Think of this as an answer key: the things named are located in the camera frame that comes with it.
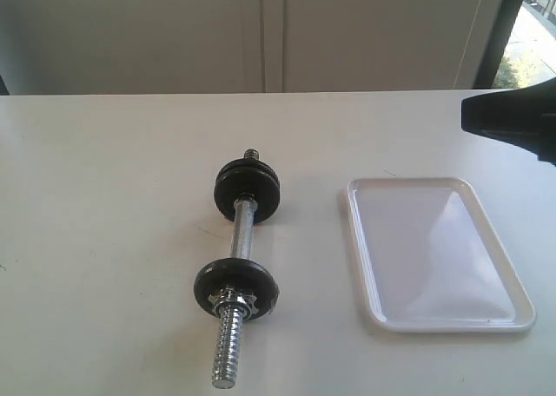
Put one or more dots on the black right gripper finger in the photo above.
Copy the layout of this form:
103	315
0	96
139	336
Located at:
524	118

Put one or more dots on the black weight plate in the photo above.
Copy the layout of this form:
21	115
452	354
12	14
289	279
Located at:
244	183
244	276

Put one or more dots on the chrome threaded dumbbell bar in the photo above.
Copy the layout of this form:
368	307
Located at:
225	365

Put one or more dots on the dark grey weight plate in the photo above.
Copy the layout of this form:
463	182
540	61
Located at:
242	164

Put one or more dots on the white plastic tray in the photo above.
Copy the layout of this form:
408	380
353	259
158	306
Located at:
428	260

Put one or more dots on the chrome star collar nut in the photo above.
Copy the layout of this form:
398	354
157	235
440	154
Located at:
230	297

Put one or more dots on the dark window frame post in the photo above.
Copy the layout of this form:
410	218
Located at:
496	43

